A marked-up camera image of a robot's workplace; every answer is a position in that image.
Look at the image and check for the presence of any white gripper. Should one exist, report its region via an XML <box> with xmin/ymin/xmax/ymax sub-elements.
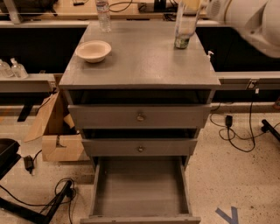
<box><xmin>206</xmin><ymin>0</ymin><xmax>232</xmax><ymax>22</ymax></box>

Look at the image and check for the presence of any clear labelled plastic bottle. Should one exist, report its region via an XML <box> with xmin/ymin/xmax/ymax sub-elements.
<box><xmin>175</xmin><ymin>0</ymin><xmax>201</xmax><ymax>39</ymax></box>

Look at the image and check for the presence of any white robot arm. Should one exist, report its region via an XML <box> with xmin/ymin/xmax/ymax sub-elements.
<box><xmin>206</xmin><ymin>0</ymin><xmax>280</xmax><ymax>59</ymax></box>

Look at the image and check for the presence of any small white pump bottle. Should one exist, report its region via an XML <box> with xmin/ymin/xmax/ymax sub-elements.
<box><xmin>207</xmin><ymin>51</ymin><xmax>214</xmax><ymax>61</ymax></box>

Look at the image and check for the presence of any grey wooden drawer cabinet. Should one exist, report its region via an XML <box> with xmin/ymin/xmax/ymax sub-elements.
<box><xmin>59</xmin><ymin>19</ymin><xmax>222</xmax><ymax>173</ymax></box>

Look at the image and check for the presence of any clear water bottle at back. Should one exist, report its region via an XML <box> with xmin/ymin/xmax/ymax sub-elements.
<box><xmin>95</xmin><ymin>0</ymin><xmax>111</xmax><ymax>32</ymax></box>

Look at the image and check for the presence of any grey top drawer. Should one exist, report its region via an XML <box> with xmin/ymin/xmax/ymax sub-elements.
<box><xmin>68</xmin><ymin>104</ymin><xmax>210</xmax><ymax>129</ymax></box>

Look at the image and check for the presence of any grey middle drawer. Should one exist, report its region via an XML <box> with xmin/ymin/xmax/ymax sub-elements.
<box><xmin>82</xmin><ymin>138</ymin><xmax>197</xmax><ymax>157</ymax></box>

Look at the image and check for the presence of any grey open bottom drawer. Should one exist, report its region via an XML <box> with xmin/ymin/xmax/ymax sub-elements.
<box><xmin>80</xmin><ymin>156</ymin><xmax>200</xmax><ymax>224</ymax></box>

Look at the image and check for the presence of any right sanitizer pump bottle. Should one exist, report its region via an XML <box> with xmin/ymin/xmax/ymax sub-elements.
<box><xmin>10</xmin><ymin>58</ymin><xmax>28</xmax><ymax>79</ymax></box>

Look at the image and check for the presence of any sanitizer pump bottle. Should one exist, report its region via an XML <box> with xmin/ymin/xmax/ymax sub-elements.
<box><xmin>10</xmin><ymin>58</ymin><xmax>28</xmax><ymax>79</ymax></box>
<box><xmin>0</xmin><ymin>59</ymin><xmax>14</xmax><ymax>78</ymax></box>

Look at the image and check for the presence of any left sanitizer pump bottle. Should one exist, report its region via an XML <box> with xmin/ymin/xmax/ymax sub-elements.
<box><xmin>0</xmin><ymin>59</ymin><xmax>14</xmax><ymax>78</ymax></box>

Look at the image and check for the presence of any green soda can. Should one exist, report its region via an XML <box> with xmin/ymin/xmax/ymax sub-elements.
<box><xmin>174</xmin><ymin>35</ymin><xmax>190</xmax><ymax>49</ymax></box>

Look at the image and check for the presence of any black power adapter right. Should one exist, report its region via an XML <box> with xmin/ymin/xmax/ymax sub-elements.
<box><xmin>225</xmin><ymin>115</ymin><xmax>233</xmax><ymax>128</ymax></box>

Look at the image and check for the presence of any black power adapter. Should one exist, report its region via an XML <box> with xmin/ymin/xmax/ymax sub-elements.
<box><xmin>24</xmin><ymin>156</ymin><xmax>34</xmax><ymax>174</ymax></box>
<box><xmin>225</xmin><ymin>115</ymin><xmax>233</xmax><ymax>128</ymax></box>

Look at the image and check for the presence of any cream ceramic bowl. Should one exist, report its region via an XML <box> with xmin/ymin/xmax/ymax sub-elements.
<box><xmin>75</xmin><ymin>40</ymin><xmax>111</xmax><ymax>63</ymax></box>

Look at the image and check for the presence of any open cardboard box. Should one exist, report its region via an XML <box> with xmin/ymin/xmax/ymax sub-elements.
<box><xmin>24</xmin><ymin>81</ymin><xmax>89</xmax><ymax>162</ymax></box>

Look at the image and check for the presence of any black power adapter left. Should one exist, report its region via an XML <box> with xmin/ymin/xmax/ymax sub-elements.
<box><xmin>24</xmin><ymin>156</ymin><xmax>34</xmax><ymax>174</ymax></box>

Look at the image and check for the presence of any black chair seat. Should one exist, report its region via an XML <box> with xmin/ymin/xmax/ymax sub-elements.
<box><xmin>0</xmin><ymin>138</ymin><xmax>21</xmax><ymax>179</ymax></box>

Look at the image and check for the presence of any black metal floor stand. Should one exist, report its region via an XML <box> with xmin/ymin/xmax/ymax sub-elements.
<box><xmin>0</xmin><ymin>178</ymin><xmax>76</xmax><ymax>224</ymax></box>

